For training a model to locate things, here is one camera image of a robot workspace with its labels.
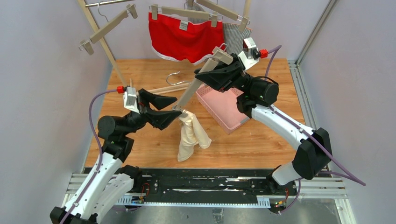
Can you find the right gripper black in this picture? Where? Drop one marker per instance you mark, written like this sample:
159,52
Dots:
234,73

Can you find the wooden clip hanger cream underwear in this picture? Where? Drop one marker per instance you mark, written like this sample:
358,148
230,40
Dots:
219,54

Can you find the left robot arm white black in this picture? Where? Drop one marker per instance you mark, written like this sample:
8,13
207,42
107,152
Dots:
108,180

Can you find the grey striped underwear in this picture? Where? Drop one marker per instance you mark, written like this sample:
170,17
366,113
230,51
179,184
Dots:
233,37

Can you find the pink plastic basket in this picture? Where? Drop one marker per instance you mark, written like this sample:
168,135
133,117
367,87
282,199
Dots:
222,106

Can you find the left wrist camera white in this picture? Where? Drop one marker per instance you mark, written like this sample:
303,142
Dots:
130,99

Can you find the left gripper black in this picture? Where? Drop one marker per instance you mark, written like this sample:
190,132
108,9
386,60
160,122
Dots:
144,108

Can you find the wooden clip hanger red underwear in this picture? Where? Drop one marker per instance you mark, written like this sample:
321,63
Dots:
155,9

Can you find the wooden clip hanger striped underwear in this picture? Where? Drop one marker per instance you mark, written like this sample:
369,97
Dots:
243,19

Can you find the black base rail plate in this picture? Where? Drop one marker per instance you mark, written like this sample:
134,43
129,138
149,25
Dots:
196,187

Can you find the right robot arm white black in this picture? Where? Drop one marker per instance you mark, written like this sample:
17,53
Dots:
313,147

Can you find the wooden clothes rack frame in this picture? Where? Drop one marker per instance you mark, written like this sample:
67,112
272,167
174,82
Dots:
85,8

